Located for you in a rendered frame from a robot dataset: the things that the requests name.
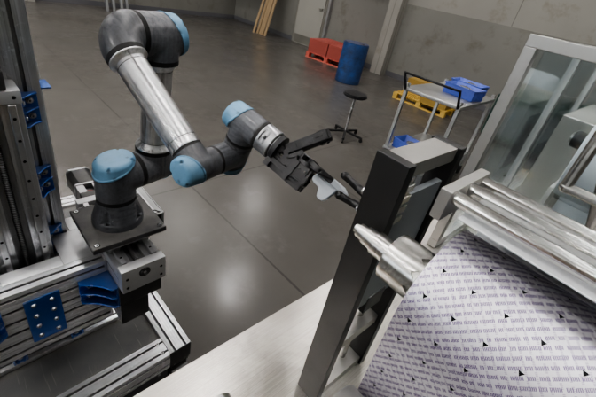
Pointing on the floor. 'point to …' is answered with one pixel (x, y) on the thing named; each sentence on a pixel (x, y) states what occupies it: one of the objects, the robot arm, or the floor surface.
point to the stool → (350, 113)
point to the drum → (351, 62)
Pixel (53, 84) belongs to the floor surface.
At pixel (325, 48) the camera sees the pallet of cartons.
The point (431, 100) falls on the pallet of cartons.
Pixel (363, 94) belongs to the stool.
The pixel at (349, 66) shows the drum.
